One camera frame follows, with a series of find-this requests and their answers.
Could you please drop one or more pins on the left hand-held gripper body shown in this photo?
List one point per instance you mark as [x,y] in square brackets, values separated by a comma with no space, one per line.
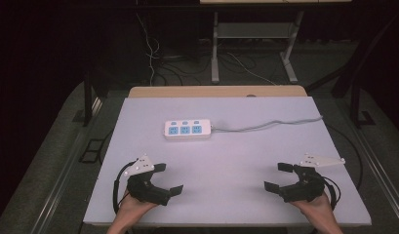
[145,190]

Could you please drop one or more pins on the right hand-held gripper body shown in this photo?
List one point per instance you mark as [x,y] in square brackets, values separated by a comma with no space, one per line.
[306,190]

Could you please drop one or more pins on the person's right hand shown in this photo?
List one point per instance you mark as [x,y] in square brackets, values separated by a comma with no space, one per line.
[315,209]

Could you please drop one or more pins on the person's left hand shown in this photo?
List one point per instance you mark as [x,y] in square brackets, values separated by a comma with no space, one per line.
[133,209]

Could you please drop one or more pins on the white power strip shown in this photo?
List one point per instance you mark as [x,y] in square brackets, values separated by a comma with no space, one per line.
[187,130]

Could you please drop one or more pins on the black metal stand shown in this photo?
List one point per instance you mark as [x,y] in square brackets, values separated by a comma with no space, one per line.
[87,97]
[356,104]

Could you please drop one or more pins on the black floor bracket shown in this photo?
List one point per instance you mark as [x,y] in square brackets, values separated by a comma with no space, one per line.
[91,151]

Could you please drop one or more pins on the metal floor rail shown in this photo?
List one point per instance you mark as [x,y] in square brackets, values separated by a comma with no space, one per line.
[62,182]
[377,165]

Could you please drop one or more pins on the white metal table frame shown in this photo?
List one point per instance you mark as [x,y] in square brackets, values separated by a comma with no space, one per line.
[252,30]

